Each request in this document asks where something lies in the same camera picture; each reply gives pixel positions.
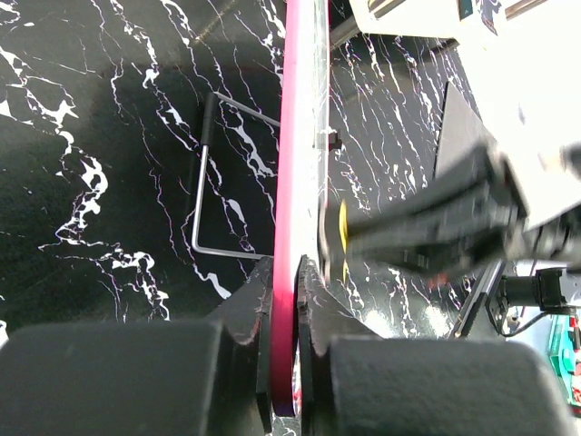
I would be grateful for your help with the black notebook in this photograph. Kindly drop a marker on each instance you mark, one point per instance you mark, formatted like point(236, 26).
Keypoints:
point(461, 130)

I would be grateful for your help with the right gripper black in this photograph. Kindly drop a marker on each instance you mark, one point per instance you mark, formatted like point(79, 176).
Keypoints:
point(458, 222)

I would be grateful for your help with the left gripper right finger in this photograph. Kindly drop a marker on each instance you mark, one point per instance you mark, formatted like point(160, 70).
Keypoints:
point(354, 382)

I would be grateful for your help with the pink framed whiteboard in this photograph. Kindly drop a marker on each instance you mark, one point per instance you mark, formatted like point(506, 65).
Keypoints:
point(302, 178)

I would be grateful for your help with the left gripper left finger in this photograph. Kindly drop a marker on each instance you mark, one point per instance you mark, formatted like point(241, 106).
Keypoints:
point(206, 376)

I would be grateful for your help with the yellow black whiteboard eraser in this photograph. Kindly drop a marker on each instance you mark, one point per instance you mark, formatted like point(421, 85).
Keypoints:
point(333, 241)

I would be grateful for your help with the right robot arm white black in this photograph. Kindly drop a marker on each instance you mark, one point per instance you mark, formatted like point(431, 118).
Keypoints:
point(531, 108)

